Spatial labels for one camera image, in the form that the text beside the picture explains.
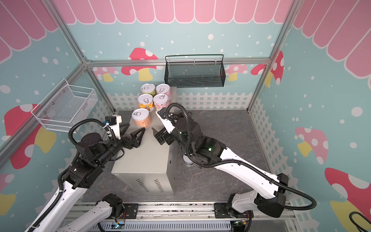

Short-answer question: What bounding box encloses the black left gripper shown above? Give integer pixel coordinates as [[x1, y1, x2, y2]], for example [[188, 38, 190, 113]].
[[95, 122, 146, 166]]

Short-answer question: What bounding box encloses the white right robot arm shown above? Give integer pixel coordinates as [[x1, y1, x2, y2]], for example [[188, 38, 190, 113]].
[[156, 103, 317, 218]]

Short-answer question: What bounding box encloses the brown label can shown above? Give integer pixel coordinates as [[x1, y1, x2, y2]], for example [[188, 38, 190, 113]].
[[131, 108, 152, 128]]

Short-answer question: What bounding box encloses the grey metal cabinet counter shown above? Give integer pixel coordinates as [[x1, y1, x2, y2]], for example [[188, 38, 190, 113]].
[[111, 86, 180, 196]]

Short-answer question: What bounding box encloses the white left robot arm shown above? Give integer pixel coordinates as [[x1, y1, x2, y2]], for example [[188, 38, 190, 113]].
[[27, 115, 146, 232]]

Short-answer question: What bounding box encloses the green label can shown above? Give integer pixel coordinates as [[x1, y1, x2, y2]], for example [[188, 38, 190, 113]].
[[141, 84, 157, 97]]

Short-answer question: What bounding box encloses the black mesh wall basket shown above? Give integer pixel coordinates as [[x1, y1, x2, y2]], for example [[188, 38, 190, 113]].
[[164, 54, 226, 88]]

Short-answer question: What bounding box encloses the white wire wall basket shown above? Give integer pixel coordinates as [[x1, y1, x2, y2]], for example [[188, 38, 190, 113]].
[[31, 79, 98, 132]]

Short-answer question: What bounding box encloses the yellow label can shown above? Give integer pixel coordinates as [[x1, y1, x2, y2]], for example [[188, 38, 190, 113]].
[[138, 94, 155, 112]]

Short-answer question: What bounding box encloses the grey label can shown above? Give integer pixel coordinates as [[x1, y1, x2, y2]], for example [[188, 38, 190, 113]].
[[183, 155, 194, 167]]

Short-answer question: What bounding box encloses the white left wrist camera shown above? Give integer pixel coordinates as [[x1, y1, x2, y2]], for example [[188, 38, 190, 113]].
[[105, 114, 122, 140]]

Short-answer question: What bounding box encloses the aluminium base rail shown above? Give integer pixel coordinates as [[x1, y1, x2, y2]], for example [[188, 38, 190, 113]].
[[54, 200, 296, 232]]

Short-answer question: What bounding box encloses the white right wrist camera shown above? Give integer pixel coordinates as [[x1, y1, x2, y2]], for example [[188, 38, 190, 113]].
[[156, 107, 175, 134]]

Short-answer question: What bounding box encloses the pink white label can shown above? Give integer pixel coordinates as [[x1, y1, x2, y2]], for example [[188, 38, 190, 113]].
[[153, 94, 169, 110]]

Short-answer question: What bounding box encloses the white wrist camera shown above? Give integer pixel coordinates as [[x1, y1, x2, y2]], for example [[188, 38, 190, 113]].
[[156, 107, 175, 134], [105, 114, 122, 140]]

